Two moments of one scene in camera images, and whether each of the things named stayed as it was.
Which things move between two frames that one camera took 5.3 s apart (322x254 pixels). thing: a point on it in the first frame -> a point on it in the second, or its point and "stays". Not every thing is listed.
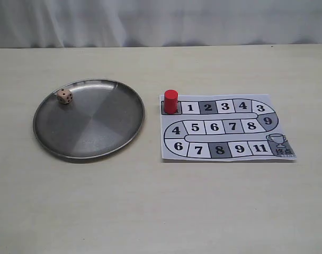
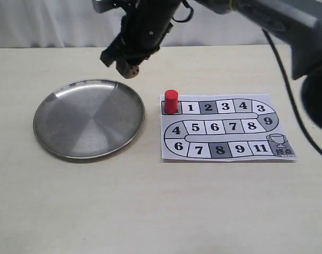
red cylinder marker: [171, 99] stays
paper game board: [222, 127] stays
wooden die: [64, 96] -> [133, 72]
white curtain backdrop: [77, 24] stays
